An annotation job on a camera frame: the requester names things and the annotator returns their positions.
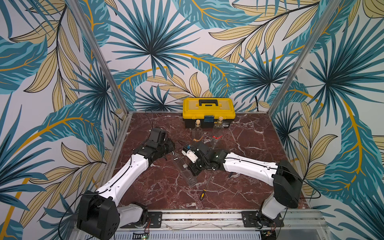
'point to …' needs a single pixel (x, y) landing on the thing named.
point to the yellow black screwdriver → (204, 191)
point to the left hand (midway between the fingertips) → (174, 146)
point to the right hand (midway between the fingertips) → (188, 167)
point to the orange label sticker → (198, 140)
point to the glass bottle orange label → (197, 133)
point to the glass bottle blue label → (183, 170)
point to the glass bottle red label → (218, 134)
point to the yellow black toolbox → (208, 110)
